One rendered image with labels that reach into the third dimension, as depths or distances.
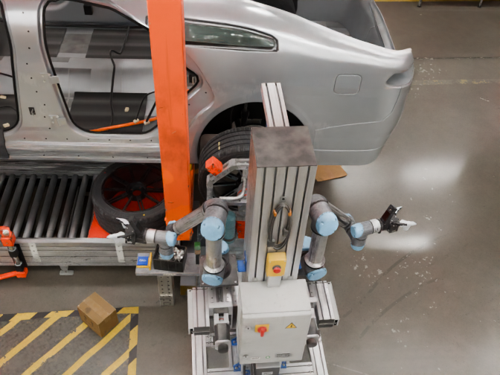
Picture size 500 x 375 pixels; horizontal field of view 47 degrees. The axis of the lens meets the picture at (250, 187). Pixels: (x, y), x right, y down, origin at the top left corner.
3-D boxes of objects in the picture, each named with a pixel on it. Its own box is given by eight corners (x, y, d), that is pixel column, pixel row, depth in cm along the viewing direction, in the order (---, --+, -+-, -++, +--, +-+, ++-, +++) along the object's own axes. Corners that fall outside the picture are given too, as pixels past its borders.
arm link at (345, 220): (295, 196, 306) (340, 225, 341) (303, 210, 299) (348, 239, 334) (311, 181, 303) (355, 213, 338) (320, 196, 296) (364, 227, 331)
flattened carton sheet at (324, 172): (321, 137, 555) (322, 134, 552) (347, 176, 520) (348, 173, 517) (293, 143, 547) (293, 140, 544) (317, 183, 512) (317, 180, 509)
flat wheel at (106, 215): (170, 170, 476) (169, 149, 459) (191, 230, 433) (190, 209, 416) (89, 187, 459) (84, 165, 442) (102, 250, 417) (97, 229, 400)
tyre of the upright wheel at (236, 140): (292, 120, 379) (192, 129, 381) (295, 145, 362) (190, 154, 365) (295, 190, 426) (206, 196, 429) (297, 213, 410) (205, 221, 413)
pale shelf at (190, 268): (201, 255, 399) (200, 253, 397) (200, 276, 387) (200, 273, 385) (138, 255, 396) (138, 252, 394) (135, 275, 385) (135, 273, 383)
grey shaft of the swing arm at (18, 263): (30, 271, 427) (13, 228, 391) (28, 277, 424) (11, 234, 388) (17, 271, 427) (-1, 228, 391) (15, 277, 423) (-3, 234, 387)
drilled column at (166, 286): (175, 294, 426) (172, 260, 395) (174, 305, 419) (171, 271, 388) (161, 294, 425) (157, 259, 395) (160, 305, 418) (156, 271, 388)
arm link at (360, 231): (348, 231, 322) (350, 222, 316) (365, 227, 325) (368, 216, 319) (354, 242, 317) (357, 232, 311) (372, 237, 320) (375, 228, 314)
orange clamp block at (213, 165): (222, 163, 371) (213, 155, 366) (222, 171, 365) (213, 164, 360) (215, 168, 374) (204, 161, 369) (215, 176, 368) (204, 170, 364)
